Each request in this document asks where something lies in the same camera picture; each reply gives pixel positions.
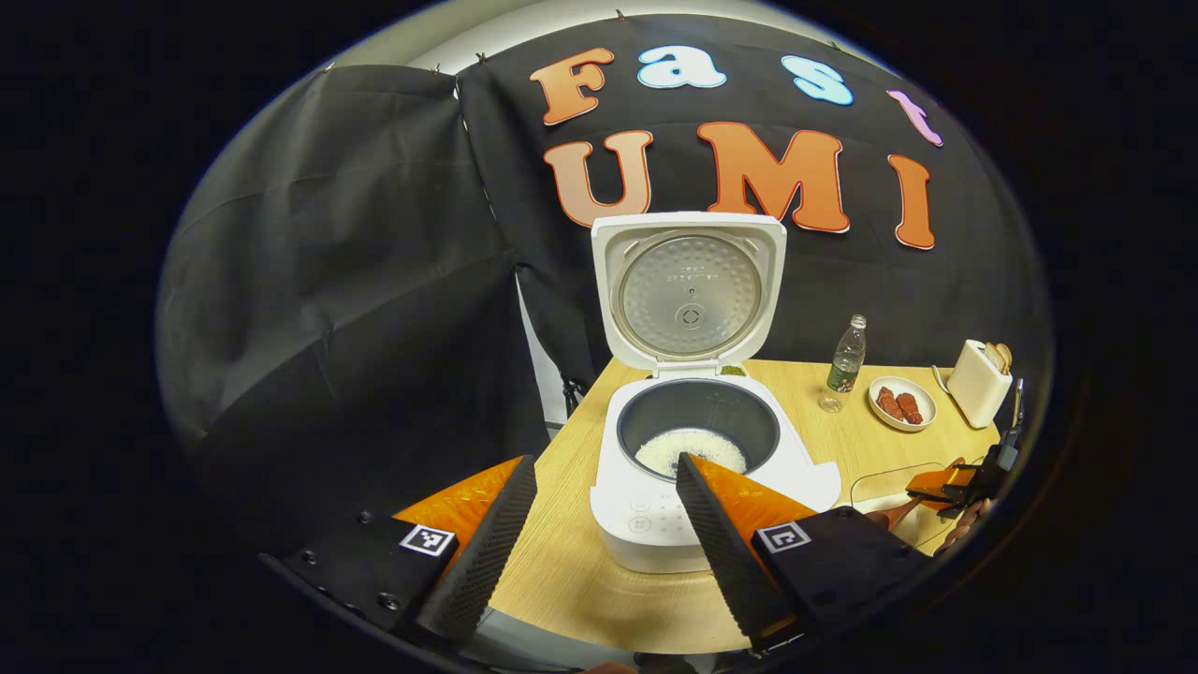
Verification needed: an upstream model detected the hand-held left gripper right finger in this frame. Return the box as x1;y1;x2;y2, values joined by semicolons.
676;453;937;654

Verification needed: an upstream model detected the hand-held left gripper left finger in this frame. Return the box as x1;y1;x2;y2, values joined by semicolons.
260;454;539;647

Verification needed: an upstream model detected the brown wooden spoon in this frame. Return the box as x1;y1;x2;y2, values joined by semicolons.
866;494;937;533

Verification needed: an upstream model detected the white rice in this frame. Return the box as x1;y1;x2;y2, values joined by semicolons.
636;428;748;480

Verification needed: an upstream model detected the white rice cooker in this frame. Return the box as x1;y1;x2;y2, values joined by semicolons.
590;212;843;574

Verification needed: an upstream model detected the white round plate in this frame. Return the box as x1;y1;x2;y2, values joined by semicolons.
869;376;938;432

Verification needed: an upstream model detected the white toaster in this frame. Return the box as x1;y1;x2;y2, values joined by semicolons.
945;339;1014;430

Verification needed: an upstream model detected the clear plastic water bottle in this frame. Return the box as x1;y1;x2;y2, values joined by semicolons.
819;315;868;414

